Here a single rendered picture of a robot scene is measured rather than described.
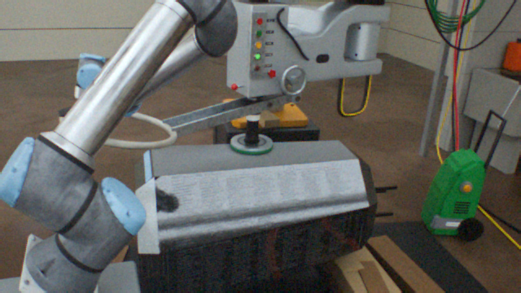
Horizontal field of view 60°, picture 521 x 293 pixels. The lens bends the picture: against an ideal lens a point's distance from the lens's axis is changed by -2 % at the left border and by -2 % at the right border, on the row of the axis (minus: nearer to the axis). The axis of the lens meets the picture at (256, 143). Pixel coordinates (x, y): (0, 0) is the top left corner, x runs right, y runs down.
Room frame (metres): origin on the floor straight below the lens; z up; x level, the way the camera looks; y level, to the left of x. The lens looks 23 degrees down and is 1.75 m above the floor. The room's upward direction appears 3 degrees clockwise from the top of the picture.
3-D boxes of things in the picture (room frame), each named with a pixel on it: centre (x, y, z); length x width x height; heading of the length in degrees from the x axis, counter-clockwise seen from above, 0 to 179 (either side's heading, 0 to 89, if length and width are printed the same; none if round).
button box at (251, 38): (2.06, 0.02, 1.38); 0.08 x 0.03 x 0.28; 122
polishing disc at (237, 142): (2.19, 0.02, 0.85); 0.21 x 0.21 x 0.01
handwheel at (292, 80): (2.15, -0.14, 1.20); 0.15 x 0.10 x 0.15; 122
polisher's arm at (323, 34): (2.39, -0.31, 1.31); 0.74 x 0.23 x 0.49; 122
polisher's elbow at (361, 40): (2.54, -0.53, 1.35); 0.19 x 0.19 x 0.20
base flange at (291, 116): (2.96, -0.04, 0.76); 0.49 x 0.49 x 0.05; 14
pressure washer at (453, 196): (2.85, -1.41, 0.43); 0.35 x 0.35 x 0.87; 89
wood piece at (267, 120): (2.70, -0.05, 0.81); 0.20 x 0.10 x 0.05; 22
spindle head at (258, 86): (2.23, -0.04, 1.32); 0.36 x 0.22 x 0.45; 122
